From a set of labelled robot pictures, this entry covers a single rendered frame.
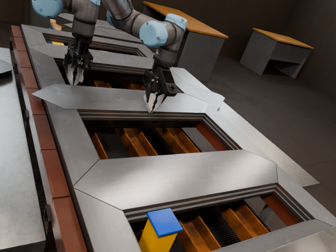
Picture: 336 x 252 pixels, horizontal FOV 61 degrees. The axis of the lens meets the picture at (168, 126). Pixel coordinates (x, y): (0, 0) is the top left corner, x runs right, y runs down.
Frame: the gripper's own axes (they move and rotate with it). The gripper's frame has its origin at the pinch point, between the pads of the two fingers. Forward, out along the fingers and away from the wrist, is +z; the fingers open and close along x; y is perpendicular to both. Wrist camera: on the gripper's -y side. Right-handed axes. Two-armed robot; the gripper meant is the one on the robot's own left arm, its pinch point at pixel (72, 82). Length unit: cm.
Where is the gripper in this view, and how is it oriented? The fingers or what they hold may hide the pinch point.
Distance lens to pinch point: 117.8
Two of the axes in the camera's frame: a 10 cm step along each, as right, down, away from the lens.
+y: 4.6, 5.6, -6.9
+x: 8.4, 0.0, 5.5
